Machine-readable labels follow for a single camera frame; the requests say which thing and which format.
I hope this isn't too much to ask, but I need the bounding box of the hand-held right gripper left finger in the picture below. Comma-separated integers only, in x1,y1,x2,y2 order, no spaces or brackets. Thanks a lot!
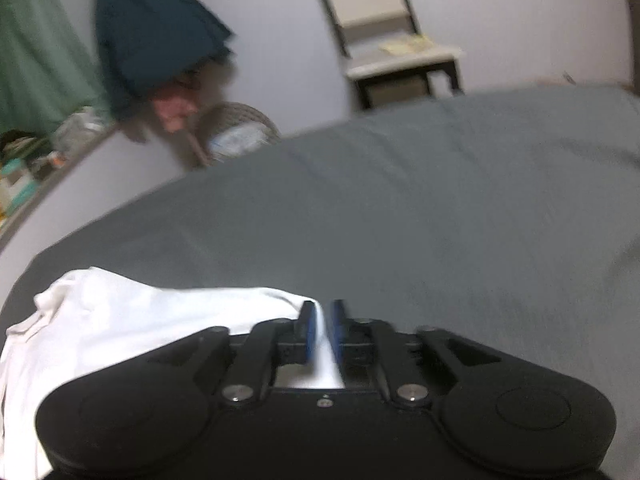
145,301,318,406

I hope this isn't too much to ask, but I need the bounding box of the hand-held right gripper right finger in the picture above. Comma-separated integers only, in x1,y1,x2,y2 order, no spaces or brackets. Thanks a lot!
327,300,503,407

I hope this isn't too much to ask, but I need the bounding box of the white shirt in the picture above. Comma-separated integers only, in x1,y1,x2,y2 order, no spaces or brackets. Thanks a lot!
0,267,346,480

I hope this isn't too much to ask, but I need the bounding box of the white plastic bag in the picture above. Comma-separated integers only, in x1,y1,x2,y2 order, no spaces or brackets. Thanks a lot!
207,127,266,161

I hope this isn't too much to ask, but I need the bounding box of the pink cloth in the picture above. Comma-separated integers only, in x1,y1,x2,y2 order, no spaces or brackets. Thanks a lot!
152,87,201,133

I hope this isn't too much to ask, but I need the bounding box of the yellow cloth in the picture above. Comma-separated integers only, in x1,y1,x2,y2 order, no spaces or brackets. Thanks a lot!
380,35,433,56

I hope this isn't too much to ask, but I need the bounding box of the clear plastic container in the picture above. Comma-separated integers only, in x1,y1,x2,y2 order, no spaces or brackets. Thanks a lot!
52,107,108,147

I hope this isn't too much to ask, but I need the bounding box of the white and teal box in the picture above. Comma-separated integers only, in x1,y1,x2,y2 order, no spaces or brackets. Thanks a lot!
0,157,41,211

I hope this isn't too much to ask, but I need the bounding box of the cream and black chair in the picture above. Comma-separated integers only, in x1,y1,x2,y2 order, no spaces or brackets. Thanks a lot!
310,0,466,111

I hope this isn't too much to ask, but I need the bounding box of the dark teal jacket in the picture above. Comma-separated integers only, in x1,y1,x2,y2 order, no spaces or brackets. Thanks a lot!
95,0,236,121

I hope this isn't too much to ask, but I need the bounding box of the green curtain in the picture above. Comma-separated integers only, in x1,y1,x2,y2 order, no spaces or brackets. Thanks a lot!
0,0,112,136

